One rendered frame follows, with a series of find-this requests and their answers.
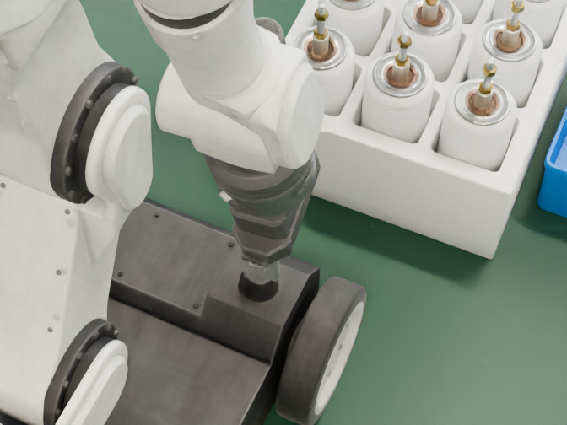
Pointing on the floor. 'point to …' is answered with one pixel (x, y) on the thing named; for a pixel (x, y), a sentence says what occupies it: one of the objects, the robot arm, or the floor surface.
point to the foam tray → (551, 66)
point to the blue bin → (555, 174)
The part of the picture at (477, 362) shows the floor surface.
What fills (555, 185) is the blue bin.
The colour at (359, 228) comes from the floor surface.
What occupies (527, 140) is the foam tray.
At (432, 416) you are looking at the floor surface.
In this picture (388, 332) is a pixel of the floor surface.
